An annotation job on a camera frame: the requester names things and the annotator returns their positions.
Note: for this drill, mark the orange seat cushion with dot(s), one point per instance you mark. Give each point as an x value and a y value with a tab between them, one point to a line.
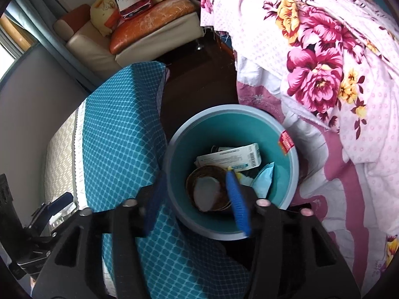
147	22

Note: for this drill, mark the cream leather armchair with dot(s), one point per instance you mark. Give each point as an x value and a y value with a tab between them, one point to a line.
111	34

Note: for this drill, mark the light blue wrapper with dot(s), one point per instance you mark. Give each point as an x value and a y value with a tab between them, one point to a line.
262	182

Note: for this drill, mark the yellow plush toy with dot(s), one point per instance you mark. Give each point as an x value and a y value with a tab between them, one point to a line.
105	16

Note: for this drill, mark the white blue medicine box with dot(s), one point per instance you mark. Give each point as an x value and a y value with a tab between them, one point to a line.
239	158

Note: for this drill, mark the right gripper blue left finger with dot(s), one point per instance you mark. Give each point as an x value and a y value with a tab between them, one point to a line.
155	197

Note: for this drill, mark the teal and beige mattress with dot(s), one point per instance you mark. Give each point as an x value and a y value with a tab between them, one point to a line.
112	145

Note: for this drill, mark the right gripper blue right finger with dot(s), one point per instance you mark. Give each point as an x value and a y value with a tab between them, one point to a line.
240	209

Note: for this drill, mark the pink floral quilt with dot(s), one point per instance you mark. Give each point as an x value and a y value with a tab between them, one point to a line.
327	70

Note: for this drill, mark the brown round bowl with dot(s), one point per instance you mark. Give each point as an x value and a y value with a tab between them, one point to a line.
206	188

